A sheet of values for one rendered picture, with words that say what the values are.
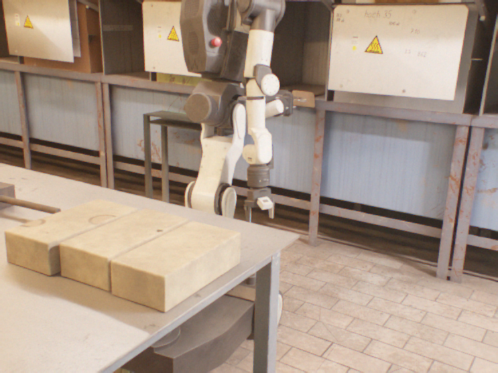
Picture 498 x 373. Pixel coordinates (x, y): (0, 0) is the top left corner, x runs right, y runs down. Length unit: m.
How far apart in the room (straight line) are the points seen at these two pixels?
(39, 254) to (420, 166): 2.34
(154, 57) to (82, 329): 2.84
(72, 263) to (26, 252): 0.10
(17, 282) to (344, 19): 2.24
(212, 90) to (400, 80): 1.02
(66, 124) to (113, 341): 3.74
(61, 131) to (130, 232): 3.54
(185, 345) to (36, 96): 3.00
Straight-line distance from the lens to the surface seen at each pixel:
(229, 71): 2.29
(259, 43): 2.17
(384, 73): 2.93
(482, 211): 3.12
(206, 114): 2.18
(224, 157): 2.33
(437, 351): 2.60
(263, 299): 1.30
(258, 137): 2.15
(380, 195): 3.24
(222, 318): 2.31
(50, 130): 4.71
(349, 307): 2.80
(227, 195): 2.31
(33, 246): 1.12
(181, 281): 0.97
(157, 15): 3.61
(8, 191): 1.49
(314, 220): 3.38
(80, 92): 4.40
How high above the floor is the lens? 1.32
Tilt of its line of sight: 18 degrees down
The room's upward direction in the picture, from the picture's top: 2 degrees clockwise
